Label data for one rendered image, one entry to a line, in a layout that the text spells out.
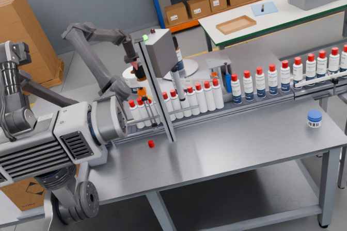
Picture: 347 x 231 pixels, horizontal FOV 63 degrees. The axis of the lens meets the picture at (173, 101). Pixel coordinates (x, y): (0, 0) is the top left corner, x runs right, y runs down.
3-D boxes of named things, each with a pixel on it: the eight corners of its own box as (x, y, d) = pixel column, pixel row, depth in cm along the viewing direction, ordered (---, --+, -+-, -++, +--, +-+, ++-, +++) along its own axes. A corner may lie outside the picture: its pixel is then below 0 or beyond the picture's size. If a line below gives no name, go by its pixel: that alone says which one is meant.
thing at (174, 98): (183, 113, 181) (176, 87, 169) (184, 118, 177) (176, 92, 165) (175, 115, 181) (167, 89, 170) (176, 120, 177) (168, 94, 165)
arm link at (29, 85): (4, 87, 138) (18, 74, 136) (5, 80, 142) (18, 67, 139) (74, 118, 170) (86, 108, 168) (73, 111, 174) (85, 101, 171)
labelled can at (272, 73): (275, 89, 177) (274, 62, 165) (279, 94, 172) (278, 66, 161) (267, 92, 177) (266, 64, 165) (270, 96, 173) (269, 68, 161)
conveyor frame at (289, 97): (287, 91, 181) (287, 84, 179) (295, 100, 172) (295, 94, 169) (48, 150, 193) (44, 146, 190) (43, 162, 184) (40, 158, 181)
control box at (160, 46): (178, 61, 152) (170, 28, 141) (162, 78, 141) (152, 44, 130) (163, 60, 157) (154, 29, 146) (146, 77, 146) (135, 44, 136)
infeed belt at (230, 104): (288, 90, 180) (288, 85, 177) (294, 97, 173) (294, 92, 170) (47, 151, 191) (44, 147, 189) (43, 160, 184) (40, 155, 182)
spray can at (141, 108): (153, 120, 182) (143, 96, 171) (152, 126, 178) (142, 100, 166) (145, 122, 183) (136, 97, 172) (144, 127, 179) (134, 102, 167)
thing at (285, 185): (264, 114, 291) (258, 44, 245) (330, 227, 187) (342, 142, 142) (78, 160, 305) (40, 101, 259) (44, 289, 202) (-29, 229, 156)
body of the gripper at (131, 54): (125, 58, 176) (121, 47, 172) (140, 53, 176) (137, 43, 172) (124, 63, 171) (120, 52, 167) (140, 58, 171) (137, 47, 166)
